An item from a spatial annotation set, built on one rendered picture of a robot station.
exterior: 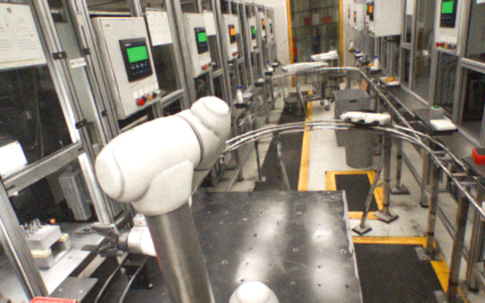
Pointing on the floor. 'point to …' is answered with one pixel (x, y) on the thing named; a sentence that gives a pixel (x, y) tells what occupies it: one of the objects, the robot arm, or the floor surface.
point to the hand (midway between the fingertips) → (86, 239)
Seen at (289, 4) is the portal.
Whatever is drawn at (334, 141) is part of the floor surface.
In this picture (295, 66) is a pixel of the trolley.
